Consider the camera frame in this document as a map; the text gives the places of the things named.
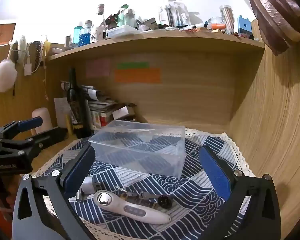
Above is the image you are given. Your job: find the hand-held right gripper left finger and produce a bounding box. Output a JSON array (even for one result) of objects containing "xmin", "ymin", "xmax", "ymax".
[{"xmin": 12, "ymin": 145, "xmax": 96, "ymax": 240}]

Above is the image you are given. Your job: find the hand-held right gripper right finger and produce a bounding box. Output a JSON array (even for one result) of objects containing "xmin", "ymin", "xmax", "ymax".
[{"xmin": 198, "ymin": 145, "xmax": 282, "ymax": 240}]

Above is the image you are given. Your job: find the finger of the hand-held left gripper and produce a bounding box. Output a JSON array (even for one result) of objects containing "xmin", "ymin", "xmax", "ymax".
[
  {"xmin": 0, "ymin": 127, "xmax": 67, "ymax": 157},
  {"xmin": 0, "ymin": 117, "xmax": 44, "ymax": 142}
]

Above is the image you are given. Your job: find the small silver metal object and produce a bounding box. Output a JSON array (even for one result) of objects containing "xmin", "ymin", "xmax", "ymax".
[{"xmin": 76, "ymin": 176, "xmax": 102, "ymax": 202}]

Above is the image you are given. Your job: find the metal corkscrew tool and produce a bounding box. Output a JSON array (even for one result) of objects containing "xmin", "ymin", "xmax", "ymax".
[{"xmin": 116, "ymin": 186, "xmax": 173, "ymax": 209}]

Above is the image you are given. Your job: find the clear plastic box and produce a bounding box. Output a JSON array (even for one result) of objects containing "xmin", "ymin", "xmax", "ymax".
[{"xmin": 88, "ymin": 120, "xmax": 186, "ymax": 178}]

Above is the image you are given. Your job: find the white handheld massager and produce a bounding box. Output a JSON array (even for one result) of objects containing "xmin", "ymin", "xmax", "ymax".
[{"xmin": 94, "ymin": 189, "xmax": 171, "ymax": 223}]

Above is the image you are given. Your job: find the pale pink cylinder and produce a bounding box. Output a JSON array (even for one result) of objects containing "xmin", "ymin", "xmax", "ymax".
[{"xmin": 31, "ymin": 107, "xmax": 52, "ymax": 135}]

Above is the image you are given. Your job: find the white paper sheet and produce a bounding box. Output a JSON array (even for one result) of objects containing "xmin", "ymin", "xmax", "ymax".
[{"xmin": 54, "ymin": 97, "xmax": 72, "ymax": 128}]

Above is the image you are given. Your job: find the blue patterned lace-edged cloth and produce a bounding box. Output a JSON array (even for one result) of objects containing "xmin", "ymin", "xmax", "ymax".
[{"xmin": 31, "ymin": 127, "xmax": 255, "ymax": 240}]

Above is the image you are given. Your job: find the dark glass wine bottle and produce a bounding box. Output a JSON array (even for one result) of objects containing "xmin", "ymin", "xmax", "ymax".
[{"xmin": 67, "ymin": 67, "xmax": 92, "ymax": 138}]

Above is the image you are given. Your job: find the white fluffy pompom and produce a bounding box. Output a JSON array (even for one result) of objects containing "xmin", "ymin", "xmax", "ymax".
[{"xmin": 0, "ymin": 59, "xmax": 18, "ymax": 92}]

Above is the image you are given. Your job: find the stack of books and magazines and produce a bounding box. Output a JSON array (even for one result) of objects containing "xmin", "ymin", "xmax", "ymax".
[{"xmin": 61, "ymin": 80, "xmax": 138, "ymax": 130}]

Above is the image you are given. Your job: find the small white card box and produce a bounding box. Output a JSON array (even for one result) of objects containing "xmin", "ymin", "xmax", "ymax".
[{"xmin": 112, "ymin": 106, "xmax": 136, "ymax": 120}]

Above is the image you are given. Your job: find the black striped hanging band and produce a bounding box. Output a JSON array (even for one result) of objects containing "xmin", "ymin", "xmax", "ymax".
[{"xmin": 31, "ymin": 41, "xmax": 44, "ymax": 72}]

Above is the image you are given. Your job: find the pink sticky note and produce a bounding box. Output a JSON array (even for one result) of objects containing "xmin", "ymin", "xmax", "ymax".
[{"xmin": 86, "ymin": 59, "xmax": 111, "ymax": 77}]

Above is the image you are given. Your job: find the teal liquid bottle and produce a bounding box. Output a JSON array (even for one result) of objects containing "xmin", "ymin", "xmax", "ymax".
[{"xmin": 72, "ymin": 23, "xmax": 83, "ymax": 44}]

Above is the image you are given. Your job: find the blue beaded bottle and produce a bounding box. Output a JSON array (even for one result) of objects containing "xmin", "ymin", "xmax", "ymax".
[{"xmin": 79, "ymin": 20, "xmax": 93, "ymax": 44}]

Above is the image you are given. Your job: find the orange sticky note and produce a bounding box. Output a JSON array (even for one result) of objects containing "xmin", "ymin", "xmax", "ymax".
[{"xmin": 114, "ymin": 68, "xmax": 161, "ymax": 83}]

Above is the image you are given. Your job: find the green sticky note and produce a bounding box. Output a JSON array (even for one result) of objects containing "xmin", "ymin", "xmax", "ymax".
[{"xmin": 117, "ymin": 62, "xmax": 150, "ymax": 69}]

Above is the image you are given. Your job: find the white cup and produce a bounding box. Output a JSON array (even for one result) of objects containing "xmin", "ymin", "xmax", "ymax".
[{"xmin": 94, "ymin": 26, "xmax": 105, "ymax": 41}]

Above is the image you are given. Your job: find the white plastic lidded container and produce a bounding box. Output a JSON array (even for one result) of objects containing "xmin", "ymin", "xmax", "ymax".
[{"xmin": 107, "ymin": 25, "xmax": 140, "ymax": 38}]

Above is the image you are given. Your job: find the pale green bottle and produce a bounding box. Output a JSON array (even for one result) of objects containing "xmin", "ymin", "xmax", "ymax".
[{"xmin": 117, "ymin": 4, "xmax": 136, "ymax": 27}]

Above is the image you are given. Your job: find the wooden shelf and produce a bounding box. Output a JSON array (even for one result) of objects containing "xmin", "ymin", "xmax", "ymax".
[{"xmin": 46, "ymin": 35, "xmax": 265, "ymax": 61}]

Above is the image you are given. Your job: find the blue plastic box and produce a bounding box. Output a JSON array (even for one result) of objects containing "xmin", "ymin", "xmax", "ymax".
[{"xmin": 237, "ymin": 15, "xmax": 252, "ymax": 37}]

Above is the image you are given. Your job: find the clear jar of brown sticks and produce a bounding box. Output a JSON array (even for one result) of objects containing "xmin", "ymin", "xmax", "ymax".
[{"xmin": 219, "ymin": 4, "xmax": 235, "ymax": 34}]

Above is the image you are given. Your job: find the clear pump bottle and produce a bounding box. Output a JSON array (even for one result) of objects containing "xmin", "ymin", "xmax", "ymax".
[{"xmin": 158, "ymin": 6, "xmax": 167, "ymax": 25}]

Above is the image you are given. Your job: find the clear packaged tool set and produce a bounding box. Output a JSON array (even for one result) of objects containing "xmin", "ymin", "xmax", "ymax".
[{"xmin": 167, "ymin": 0, "xmax": 190, "ymax": 28}]

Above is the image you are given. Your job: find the brown hanging bag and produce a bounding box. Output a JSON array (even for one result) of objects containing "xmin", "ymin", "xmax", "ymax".
[{"xmin": 247, "ymin": 0, "xmax": 300, "ymax": 57}]

